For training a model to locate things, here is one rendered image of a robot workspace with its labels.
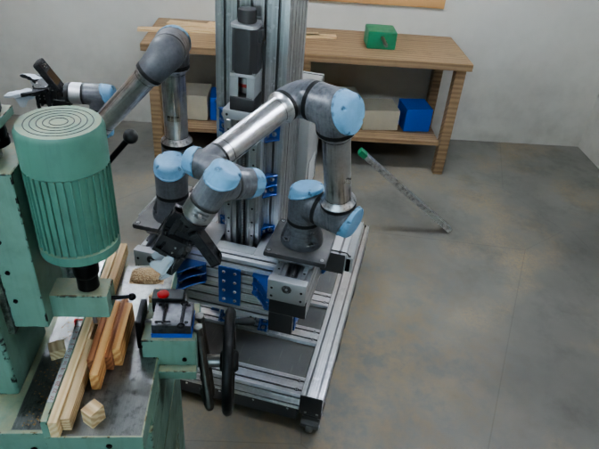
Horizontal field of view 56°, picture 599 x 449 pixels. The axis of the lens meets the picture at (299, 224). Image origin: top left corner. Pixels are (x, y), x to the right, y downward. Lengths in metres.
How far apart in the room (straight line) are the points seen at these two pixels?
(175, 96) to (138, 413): 1.10
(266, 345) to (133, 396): 1.13
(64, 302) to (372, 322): 1.81
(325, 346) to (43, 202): 1.53
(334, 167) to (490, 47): 3.23
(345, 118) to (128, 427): 0.93
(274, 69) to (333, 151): 0.41
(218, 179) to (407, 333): 1.87
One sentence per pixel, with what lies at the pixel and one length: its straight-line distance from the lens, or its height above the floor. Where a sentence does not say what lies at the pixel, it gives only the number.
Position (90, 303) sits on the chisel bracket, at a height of 1.05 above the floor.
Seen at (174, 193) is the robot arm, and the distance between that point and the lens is 2.05.
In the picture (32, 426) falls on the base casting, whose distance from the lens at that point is 1.57.
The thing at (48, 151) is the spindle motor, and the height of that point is 1.48.
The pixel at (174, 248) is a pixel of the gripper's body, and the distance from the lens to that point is 1.36.
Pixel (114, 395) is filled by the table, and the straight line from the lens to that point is 1.45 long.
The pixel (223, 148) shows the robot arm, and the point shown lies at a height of 1.35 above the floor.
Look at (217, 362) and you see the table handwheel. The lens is 1.59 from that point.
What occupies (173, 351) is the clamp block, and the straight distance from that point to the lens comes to 1.49.
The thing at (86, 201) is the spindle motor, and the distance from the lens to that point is 1.24.
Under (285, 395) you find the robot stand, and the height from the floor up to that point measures 0.20.
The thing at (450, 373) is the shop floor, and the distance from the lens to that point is 2.81.
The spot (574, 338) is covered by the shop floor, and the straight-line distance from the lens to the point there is 3.26.
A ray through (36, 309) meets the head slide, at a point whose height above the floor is 1.06.
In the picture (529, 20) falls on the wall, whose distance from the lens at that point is 4.82.
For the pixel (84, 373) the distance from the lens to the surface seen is 1.45.
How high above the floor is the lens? 2.00
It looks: 34 degrees down
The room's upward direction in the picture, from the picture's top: 5 degrees clockwise
